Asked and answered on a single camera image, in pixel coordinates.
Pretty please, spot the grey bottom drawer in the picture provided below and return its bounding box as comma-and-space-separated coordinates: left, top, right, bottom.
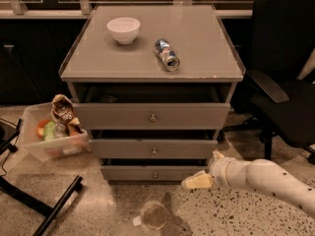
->
100, 158, 207, 182

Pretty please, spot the clear plastic bin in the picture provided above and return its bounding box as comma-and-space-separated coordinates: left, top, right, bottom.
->
19, 102, 90, 161

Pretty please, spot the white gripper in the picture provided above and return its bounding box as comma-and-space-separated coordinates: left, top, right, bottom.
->
181, 150, 234, 190

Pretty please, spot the black cable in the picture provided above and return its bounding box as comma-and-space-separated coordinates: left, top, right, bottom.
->
0, 117, 22, 177

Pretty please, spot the clear round floor lid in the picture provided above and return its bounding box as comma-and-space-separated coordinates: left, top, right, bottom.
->
141, 201, 168, 231

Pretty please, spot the dark item in top drawer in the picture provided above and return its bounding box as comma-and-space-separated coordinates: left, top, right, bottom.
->
99, 95, 117, 103

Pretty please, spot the grey top drawer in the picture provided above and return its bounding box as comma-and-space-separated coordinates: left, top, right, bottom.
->
75, 84, 229, 130

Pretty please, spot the brown chip bag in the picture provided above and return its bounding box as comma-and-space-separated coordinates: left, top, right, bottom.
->
51, 94, 83, 134

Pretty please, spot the blue silver soda can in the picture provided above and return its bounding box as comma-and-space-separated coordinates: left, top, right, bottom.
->
155, 38, 180, 72

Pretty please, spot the white ceramic bowl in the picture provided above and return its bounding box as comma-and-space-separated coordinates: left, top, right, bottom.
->
107, 17, 141, 44

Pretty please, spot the black metal stand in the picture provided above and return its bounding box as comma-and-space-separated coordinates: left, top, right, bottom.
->
0, 119, 83, 236

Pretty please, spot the black office chair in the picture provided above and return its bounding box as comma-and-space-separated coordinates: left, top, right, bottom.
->
231, 0, 315, 159

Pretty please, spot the orange fruit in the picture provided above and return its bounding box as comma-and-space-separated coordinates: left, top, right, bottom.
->
36, 119, 50, 140

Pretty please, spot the grey drawer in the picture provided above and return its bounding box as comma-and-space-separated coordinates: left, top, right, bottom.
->
75, 84, 229, 130
100, 158, 207, 182
91, 130, 218, 159

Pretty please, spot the grey drawer cabinet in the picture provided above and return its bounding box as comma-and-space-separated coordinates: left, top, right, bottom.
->
58, 4, 247, 184

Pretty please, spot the green apple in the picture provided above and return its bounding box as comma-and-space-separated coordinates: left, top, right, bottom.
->
43, 121, 56, 141

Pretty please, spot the grey middle drawer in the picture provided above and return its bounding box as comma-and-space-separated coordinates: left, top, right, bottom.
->
91, 130, 218, 159

